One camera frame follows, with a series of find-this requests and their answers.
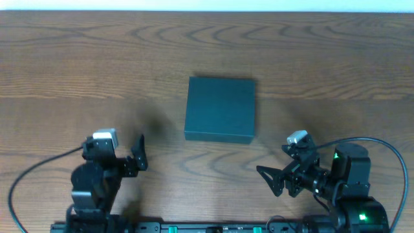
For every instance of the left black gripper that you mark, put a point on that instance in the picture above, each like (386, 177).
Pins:
(128, 166)

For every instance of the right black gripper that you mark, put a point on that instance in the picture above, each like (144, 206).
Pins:
(292, 179)

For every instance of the dark green gift box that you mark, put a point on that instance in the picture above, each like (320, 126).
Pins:
(220, 110)

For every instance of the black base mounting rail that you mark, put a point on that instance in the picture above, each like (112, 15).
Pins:
(154, 227)

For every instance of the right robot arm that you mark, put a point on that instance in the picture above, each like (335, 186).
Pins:
(342, 190)

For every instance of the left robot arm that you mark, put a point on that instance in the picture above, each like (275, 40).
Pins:
(96, 183)

